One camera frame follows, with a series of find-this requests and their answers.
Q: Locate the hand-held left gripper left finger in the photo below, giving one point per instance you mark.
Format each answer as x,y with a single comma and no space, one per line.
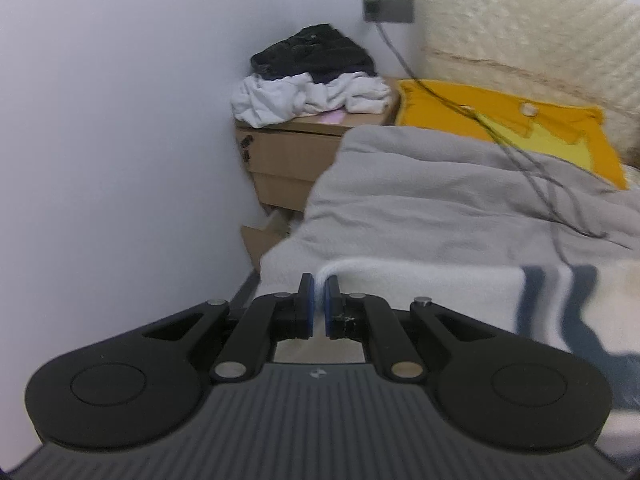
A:
311,307

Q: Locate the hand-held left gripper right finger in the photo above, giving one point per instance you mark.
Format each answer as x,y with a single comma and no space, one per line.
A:
328,310

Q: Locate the cream blanket with grey stripes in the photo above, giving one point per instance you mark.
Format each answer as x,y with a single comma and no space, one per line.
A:
450,295

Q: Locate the white clothes pile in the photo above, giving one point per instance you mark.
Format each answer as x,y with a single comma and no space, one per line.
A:
280,97

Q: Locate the black clothes pile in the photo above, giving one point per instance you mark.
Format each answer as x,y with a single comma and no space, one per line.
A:
310,55

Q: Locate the wooden nightstand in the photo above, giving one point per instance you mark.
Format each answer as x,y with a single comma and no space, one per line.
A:
285,160

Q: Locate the grey duvet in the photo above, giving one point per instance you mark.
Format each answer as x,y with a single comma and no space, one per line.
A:
425,195

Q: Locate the pink paper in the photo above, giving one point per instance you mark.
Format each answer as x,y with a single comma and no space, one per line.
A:
332,117

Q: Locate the yellow pillow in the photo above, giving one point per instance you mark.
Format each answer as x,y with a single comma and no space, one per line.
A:
450,110

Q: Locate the cream quilted headboard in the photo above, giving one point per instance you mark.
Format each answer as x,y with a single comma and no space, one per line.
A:
525,20

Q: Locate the dark wall socket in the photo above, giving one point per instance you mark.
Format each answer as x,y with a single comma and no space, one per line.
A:
389,10

